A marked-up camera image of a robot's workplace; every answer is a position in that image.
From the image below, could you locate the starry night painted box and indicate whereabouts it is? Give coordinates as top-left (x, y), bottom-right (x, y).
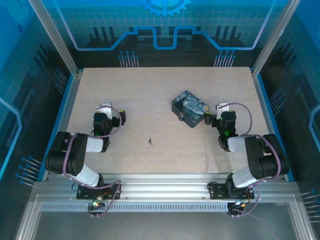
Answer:
top-left (171, 90), bottom-right (211, 129)

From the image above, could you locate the left blue edge strip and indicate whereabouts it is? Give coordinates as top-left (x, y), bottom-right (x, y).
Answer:
top-left (41, 74), bottom-right (76, 176)

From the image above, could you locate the blue edge strip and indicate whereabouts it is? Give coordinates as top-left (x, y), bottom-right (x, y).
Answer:
top-left (257, 74), bottom-right (294, 182)
top-left (41, 74), bottom-right (76, 176)

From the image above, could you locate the right blue edge strip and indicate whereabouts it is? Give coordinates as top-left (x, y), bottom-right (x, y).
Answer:
top-left (257, 74), bottom-right (294, 182)

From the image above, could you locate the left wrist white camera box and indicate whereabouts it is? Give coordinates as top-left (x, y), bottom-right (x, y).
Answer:
top-left (96, 101), bottom-right (113, 118)

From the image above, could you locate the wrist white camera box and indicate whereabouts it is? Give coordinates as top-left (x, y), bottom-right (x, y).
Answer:
top-left (215, 101), bottom-right (231, 113)
top-left (96, 101), bottom-right (113, 118)

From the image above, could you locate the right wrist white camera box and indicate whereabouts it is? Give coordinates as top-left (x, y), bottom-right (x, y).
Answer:
top-left (215, 101), bottom-right (231, 113)

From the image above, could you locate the left aluminium side rail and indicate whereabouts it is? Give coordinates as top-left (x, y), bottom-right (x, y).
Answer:
top-left (42, 73), bottom-right (82, 181)

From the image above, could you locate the aluminium side rail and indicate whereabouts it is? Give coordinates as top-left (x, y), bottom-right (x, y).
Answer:
top-left (42, 73), bottom-right (82, 181)
top-left (251, 73), bottom-right (288, 181)

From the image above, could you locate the right aluminium side rail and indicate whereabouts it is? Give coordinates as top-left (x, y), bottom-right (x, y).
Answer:
top-left (251, 73), bottom-right (288, 181)

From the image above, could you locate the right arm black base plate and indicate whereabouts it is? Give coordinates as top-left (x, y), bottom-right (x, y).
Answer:
top-left (207, 181), bottom-right (255, 200)

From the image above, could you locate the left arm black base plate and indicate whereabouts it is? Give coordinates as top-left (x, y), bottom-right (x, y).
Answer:
top-left (76, 183), bottom-right (123, 201)

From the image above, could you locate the aluminium mounting rail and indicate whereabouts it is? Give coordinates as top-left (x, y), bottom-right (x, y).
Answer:
top-left (46, 173), bottom-right (288, 200)

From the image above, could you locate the left aluminium frame post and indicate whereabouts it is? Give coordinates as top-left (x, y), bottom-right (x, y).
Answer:
top-left (27, 0), bottom-right (83, 77)

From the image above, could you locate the aluminium frame post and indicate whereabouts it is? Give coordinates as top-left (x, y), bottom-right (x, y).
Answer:
top-left (27, 0), bottom-right (83, 77)
top-left (251, 0), bottom-right (300, 77)

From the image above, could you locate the right aluminium frame post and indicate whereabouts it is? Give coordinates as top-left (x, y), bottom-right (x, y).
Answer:
top-left (251, 0), bottom-right (300, 77)

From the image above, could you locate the slotted grey cable duct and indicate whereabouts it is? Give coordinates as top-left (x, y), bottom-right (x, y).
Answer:
top-left (39, 202), bottom-right (231, 213)

